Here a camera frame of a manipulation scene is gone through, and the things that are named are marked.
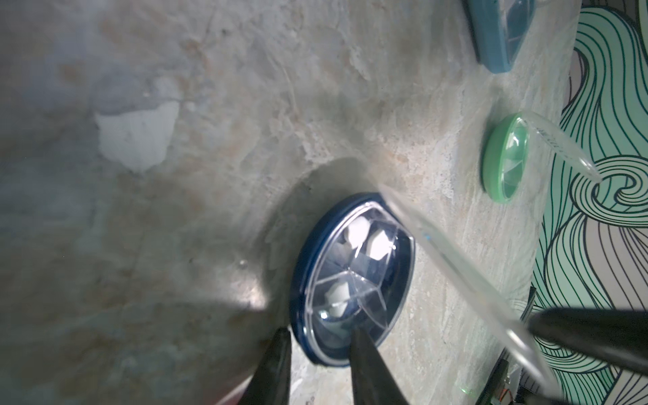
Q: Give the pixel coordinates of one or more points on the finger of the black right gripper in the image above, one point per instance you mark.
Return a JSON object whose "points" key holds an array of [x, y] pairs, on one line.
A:
{"points": [[618, 337]]}

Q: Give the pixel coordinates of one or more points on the clear blue rectangular pillbox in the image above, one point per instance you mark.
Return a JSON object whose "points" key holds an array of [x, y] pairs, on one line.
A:
{"points": [[498, 28]]}

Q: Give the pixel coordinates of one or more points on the green round pillbox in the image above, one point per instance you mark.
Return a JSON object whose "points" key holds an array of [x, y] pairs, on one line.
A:
{"points": [[507, 147]]}

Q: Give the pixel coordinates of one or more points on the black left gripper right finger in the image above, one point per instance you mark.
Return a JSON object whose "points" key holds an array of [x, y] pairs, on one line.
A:
{"points": [[372, 382]]}

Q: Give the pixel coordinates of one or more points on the dark red two-compartment pillbox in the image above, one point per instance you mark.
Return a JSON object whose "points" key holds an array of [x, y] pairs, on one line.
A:
{"points": [[232, 398]]}

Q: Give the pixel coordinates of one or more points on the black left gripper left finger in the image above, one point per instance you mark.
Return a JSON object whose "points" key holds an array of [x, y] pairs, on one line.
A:
{"points": [[270, 383]]}

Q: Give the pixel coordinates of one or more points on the blue round pillbox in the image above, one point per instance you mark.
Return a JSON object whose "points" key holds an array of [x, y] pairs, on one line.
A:
{"points": [[355, 270]]}

